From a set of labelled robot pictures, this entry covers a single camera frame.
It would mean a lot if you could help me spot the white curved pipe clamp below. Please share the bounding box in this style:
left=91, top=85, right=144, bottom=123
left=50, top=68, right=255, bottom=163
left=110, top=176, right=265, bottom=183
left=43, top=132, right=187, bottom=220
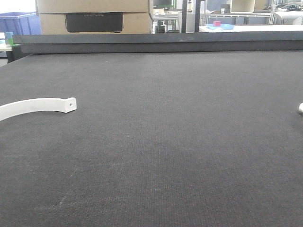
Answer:
left=0, top=97, right=77, bottom=121

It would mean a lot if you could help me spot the blue plastic crate background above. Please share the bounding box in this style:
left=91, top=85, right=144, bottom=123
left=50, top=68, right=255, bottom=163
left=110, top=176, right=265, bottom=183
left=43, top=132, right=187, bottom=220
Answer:
left=0, top=12, right=42, bottom=35

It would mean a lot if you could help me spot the white PVC pipe piece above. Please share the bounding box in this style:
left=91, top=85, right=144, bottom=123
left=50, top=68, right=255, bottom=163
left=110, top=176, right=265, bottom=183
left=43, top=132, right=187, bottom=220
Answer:
left=298, top=103, right=303, bottom=115

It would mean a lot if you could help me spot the large cardboard box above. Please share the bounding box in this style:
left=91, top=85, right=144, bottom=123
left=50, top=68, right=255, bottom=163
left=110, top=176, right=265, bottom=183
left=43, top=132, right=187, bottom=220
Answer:
left=36, top=0, right=153, bottom=35

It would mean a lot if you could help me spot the red cube on tray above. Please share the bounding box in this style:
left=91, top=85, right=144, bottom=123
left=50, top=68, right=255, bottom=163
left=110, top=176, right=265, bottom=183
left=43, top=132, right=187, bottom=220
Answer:
left=213, top=21, right=221, bottom=27

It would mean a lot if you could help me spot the dark grey foam board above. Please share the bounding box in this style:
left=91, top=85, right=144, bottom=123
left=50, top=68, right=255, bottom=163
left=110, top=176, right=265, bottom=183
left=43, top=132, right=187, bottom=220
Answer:
left=13, top=31, right=303, bottom=54

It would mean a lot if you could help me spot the light blue tray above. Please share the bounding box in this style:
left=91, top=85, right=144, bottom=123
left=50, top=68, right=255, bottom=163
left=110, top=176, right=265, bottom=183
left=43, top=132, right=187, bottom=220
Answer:
left=206, top=24, right=235, bottom=30

